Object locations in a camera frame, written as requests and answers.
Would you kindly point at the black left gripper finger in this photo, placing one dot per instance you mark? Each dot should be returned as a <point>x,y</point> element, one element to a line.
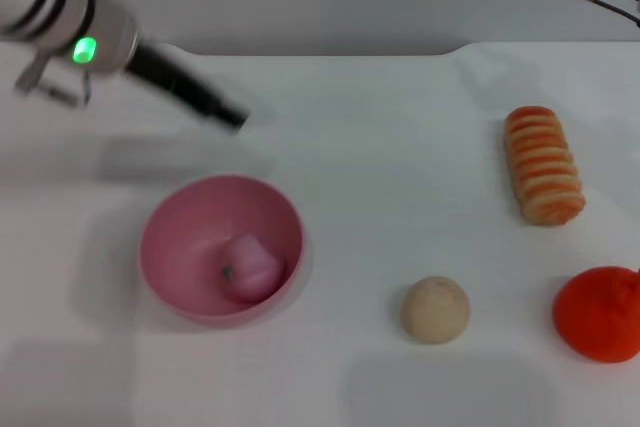
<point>232,117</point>

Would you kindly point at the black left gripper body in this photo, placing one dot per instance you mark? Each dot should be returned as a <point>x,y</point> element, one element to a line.
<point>175,79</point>

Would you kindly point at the pink plastic bowl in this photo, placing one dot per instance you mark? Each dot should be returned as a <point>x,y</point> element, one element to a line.
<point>200,257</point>

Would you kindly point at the pink peach toy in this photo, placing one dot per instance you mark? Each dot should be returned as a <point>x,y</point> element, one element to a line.
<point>250,269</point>

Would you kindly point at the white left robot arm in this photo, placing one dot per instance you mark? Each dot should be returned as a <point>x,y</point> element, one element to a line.
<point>60,7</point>

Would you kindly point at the orange striped bread loaf toy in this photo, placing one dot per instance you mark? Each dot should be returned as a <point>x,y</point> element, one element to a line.
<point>542,167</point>

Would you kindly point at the beige steamed bun toy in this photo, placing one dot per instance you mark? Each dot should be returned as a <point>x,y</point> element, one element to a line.
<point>435,309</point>

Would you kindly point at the red-orange persimmon toy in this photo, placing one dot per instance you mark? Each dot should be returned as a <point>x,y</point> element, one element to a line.
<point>595,317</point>

